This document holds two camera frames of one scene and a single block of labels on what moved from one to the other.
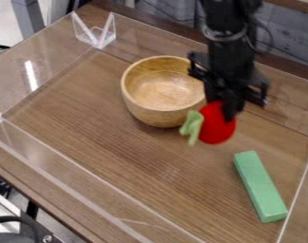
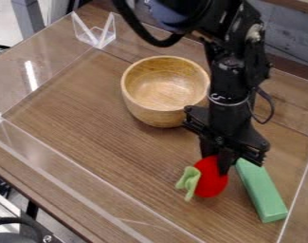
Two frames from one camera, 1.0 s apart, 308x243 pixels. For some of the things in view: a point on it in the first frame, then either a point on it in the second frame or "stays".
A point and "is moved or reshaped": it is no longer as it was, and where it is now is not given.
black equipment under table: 33,231 stays
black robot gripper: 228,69 → 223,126
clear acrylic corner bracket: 95,36 stays
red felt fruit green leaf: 207,124 is moved or reshaped
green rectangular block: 270,204 stays
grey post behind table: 29,15 stays
